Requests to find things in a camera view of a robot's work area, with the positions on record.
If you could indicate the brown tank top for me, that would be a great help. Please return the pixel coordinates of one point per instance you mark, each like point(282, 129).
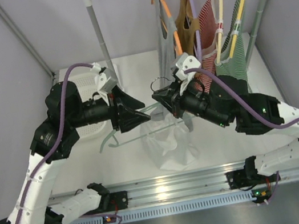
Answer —
point(185, 28)

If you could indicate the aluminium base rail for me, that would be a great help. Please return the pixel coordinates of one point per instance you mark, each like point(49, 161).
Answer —
point(174, 187)

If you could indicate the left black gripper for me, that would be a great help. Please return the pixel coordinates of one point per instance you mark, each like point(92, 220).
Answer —
point(114, 113)

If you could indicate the white tank top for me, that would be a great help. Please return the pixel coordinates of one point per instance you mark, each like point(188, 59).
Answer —
point(168, 144)

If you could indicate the green striped tank top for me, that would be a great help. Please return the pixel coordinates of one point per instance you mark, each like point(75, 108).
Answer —
point(235, 67)

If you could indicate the green plastic hanger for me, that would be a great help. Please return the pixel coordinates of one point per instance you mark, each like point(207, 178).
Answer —
point(132, 119)

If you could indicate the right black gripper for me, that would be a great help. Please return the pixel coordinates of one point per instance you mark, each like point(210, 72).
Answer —
point(173, 97)

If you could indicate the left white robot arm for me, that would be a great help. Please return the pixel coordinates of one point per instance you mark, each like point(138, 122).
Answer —
point(52, 143)

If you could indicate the yellow wooden hanger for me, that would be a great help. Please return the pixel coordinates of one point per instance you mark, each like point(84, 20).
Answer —
point(235, 31)

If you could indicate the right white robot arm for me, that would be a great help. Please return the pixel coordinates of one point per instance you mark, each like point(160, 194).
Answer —
point(260, 114)

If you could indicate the red striped tank top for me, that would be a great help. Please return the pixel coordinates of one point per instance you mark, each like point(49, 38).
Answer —
point(208, 34)

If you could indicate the white slotted cable duct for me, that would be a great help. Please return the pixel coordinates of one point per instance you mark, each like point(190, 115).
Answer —
point(177, 207)

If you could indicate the white perforated basket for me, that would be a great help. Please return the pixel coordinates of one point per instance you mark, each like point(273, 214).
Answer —
point(86, 87)

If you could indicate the aluminium frame post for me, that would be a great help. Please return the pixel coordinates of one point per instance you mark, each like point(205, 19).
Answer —
point(9, 22)

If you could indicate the purple hanger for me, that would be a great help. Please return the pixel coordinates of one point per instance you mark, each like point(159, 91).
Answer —
point(197, 31)

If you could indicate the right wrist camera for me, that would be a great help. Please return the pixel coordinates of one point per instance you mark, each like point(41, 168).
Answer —
point(183, 63)

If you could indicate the orange hanger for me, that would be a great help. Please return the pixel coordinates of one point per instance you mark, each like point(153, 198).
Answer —
point(168, 39)

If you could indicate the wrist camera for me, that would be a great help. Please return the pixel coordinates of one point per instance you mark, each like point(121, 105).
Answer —
point(105, 79)
point(183, 63)

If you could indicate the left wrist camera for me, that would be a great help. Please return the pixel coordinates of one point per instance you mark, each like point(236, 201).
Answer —
point(105, 79)

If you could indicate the grey tank top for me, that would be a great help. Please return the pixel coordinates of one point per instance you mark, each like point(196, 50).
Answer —
point(166, 64)

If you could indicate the cream wooden hanger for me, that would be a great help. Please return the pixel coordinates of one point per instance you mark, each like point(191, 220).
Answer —
point(217, 9)

